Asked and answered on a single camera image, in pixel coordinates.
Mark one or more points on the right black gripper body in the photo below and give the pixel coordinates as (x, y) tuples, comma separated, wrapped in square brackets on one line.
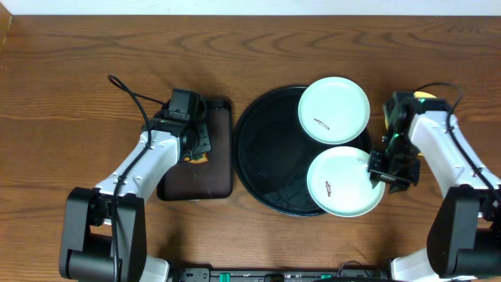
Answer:
[(398, 164)]

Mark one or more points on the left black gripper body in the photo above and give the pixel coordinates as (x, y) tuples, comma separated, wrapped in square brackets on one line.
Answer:
[(202, 140)]

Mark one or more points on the yellow green scrub sponge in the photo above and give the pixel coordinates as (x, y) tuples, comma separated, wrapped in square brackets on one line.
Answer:
[(196, 158)]

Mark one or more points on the mint green plate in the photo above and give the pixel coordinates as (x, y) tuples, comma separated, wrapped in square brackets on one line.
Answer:
[(333, 110), (338, 182)]

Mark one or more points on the yellow plate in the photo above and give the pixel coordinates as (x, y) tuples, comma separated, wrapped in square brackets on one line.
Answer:
[(424, 95)]

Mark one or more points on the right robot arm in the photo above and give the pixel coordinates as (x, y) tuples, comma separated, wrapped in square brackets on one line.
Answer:
[(464, 240)]

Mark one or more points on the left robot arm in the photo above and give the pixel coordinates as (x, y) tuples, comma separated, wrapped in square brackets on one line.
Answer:
[(104, 229)]

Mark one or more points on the black rectangular tray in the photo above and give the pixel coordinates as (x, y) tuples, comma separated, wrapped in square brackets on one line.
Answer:
[(211, 176)]

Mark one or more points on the black round tray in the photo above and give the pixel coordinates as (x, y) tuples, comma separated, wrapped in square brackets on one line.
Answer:
[(271, 153)]

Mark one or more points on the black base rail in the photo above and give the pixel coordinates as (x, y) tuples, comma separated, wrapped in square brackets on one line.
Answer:
[(349, 272)]

